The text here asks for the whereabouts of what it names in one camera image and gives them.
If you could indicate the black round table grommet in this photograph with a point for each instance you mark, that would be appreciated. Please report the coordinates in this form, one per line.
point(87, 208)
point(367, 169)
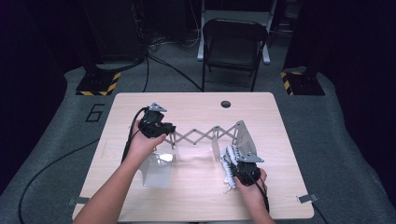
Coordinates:
point(225, 104)

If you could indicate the grey tape strip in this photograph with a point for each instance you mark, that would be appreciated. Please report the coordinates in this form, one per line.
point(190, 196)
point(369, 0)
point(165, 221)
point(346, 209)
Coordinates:
point(79, 200)
point(308, 198)

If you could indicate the person's right hand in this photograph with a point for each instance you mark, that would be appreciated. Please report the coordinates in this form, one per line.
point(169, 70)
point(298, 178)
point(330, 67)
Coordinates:
point(252, 194)

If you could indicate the black equipment cabinet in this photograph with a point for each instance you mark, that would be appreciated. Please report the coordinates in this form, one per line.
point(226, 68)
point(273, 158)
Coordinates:
point(115, 31)

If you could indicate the black yellow striped stand base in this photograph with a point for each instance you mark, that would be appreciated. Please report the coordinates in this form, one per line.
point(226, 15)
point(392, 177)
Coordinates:
point(96, 84)
point(303, 84)

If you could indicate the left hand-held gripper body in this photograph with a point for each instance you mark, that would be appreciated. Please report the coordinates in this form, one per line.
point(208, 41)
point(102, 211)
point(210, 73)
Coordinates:
point(152, 123)

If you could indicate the black folding chair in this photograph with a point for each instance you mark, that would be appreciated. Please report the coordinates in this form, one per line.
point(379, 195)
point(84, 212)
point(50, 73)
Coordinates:
point(232, 51)

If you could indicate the person's left hand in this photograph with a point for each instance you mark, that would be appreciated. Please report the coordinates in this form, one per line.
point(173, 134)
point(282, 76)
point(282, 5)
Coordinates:
point(141, 147)

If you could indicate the white patterned dish cloth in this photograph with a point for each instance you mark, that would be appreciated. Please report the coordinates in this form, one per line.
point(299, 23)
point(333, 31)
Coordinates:
point(229, 161)

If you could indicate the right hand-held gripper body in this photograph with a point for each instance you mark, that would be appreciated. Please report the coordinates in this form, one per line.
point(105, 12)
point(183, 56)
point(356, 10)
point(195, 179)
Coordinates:
point(247, 172)

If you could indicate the grey expandable metal rack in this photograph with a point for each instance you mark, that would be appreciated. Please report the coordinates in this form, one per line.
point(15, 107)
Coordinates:
point(246, 140)

